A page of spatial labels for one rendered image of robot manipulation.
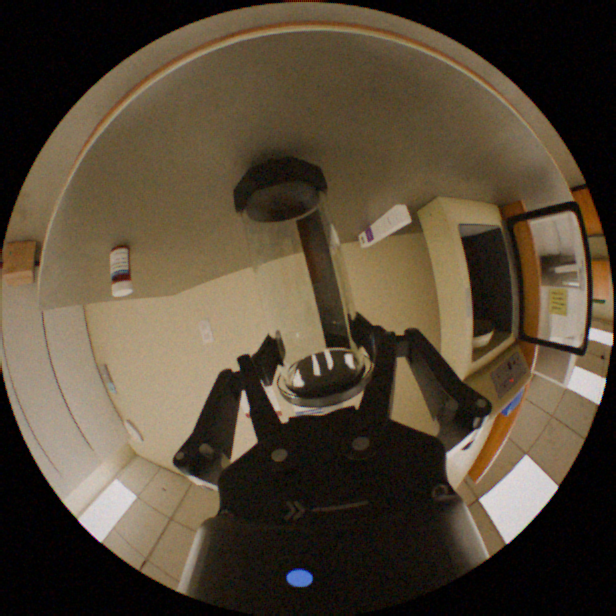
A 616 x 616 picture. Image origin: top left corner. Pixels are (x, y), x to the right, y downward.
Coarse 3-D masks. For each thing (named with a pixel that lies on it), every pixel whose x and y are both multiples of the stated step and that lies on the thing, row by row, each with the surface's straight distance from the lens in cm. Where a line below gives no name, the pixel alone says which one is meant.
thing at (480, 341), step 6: (474, 324) 75; (480, 324) 74; (486, 324) 72; (492, 324) 69; (474, 330) 75; (480, 330) 74; (486, 330) 72; (492, 330) 64; (474, 336) 59; (480, 336) 60; (486, 336) 61; (474, 342) 60; (480, 342) 61; (486, 342) 64; (474, 348) 63; (480, 348) 64
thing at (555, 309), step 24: (552, 216) 69; (528, 240) 70; (552, 240) 68; (576, 240) 68; (528, 264) 70; (552, 264) 69; (576, 264) 68; (528, 288) 71; (552, 288) 70; (576, 288) 69; (528, 312) 73; (552, 312) 71; (576, 312) 70; (552, 336) 73; (576, 336) 72
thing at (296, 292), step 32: (288, 192) 16; (320, 192) 18; (256, 224) 16; (288, 224) 15; (320, 224) 15; (256, 256) 16; (288, 256) 14; (320, 256) 14; (288, 288) 14; (320, 288) 14; (288, 320) 14; (320, 320) 14; (352, 320) 16; (288, 352) 15; (320, 352) 15; (352, 352) 16; (288, 384) 18; (320, 384) 16; (352, 384) 16
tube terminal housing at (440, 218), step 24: (432, 216) 51; (456, 216) 51; (480, 216) 61; (432, 240) 53; (456, 240) 48; (504, 240) 71; (432, 264) 54; (456, 264) 47; (456, 288) 49; (456, 312) 50; (456, 336) 53; (504, 336) 74; (456, 360) 55; (480, 360) 59
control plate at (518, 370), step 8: (512, 360) 72; (520, 360) 76; (496, 368) 64; (504, 368) 67; (512, 368) 70; (520, 368) 74; (496, 376) 63; (504, 376) 66; (512, 376) 69; (520, 376) 73; (496, 384) 62; (504, 384) 65; (512, 384) 68; (504, 392) 64
